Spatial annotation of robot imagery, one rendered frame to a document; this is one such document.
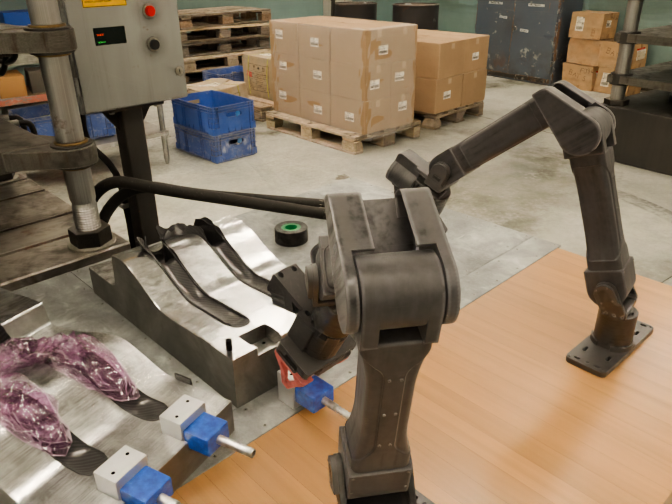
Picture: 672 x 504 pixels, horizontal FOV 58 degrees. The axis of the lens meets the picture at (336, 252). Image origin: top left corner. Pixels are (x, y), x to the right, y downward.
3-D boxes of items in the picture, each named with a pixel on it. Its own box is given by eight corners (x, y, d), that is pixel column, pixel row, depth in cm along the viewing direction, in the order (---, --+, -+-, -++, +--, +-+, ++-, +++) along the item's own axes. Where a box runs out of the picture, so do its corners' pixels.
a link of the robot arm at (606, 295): (594, 282, 99) (631, 292, 96) (609, 262, 105) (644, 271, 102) (587, 314, 102) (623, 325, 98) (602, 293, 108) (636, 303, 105)
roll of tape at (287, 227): (270, 245, 144) (269, 232, 142) (281, 232, 151) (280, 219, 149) (302, 248, 142) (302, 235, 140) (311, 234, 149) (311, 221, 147)
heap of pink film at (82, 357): (152, 387, 88) (144, 342, 84) (48, 470, 74) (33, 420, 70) (34, 339, 99) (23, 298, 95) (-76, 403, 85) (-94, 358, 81)
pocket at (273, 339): (284, 354, 95) (282, 334, 94) (257, 368, 92) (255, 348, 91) (266, 342, 98) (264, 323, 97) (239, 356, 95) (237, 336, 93)
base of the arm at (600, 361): (571, 320, 99) (613, 338, 94) (624, 280, 111) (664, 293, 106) (563, 360, 102) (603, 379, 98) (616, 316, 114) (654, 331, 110)
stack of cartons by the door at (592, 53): (642, 93, 675) (659, 14, 638) (627, 97, 657) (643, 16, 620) (574, 82, 736) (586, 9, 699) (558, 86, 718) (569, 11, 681)
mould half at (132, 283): (356, 339, 108) (356, 273, 102) (237, 408, 92) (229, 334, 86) (201, 253, 140) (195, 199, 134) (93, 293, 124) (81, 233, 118)
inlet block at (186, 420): (266, 456, 79) (263, 425, 77) (243, 483, 75) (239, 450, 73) (189, 424, 85) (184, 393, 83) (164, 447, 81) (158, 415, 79)
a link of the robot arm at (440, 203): (403, 203, 120) (413, 179, 114) (420, 190, 123) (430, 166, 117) (430, 224, 118) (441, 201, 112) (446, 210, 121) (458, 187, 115)
